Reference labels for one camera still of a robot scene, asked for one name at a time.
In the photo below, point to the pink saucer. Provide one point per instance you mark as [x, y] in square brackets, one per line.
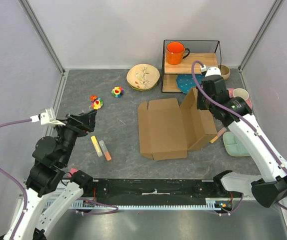
[249, 102]

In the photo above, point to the beige ceramic cup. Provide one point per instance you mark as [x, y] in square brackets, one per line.
[225, 72]

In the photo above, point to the peach highlighter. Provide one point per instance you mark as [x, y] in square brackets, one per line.
[219, 134]

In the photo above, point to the cream bird plate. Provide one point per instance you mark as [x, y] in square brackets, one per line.
[143, 77]

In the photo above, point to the yellow flower keychain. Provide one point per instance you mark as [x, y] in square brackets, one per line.
[96, 104]

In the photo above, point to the small orange toy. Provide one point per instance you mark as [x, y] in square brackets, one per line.
[93, 98]

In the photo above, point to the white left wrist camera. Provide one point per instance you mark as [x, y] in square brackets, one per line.
[48, 118]

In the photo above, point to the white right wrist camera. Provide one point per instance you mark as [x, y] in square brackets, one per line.
[214, 70]

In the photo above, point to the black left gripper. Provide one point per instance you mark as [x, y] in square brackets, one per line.
[74, 122]

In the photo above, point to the grey cable duct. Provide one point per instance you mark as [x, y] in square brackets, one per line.
[209, 205]

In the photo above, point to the black wire wooden shelf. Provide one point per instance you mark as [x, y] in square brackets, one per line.
[206, 51]

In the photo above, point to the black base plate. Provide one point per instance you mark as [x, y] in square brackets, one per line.
[104, 188]

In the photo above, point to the orange highlighter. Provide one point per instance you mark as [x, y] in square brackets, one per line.
[105, 150]

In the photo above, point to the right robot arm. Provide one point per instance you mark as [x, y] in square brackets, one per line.
[270, 186]

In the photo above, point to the pink cup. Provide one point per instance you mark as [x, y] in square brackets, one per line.
[241, 94]

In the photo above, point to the mint green square plate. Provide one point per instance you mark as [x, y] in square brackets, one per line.
[234, 146]

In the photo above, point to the orange mug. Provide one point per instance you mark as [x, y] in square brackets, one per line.
[176, 52]

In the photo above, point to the brown cardboard box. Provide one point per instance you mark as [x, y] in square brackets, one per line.
[169, 129]

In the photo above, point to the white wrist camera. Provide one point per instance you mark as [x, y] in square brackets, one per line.
[214, 70]
[48, 118]

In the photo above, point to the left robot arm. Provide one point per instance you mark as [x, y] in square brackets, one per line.
[51, 155]

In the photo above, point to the blue dotted plate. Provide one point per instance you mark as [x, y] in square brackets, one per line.
[185, 82]

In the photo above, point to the rainbow flower plush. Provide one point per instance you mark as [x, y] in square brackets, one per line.
[117, 92]

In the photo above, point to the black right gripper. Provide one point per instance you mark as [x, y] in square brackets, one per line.
[200, 105]

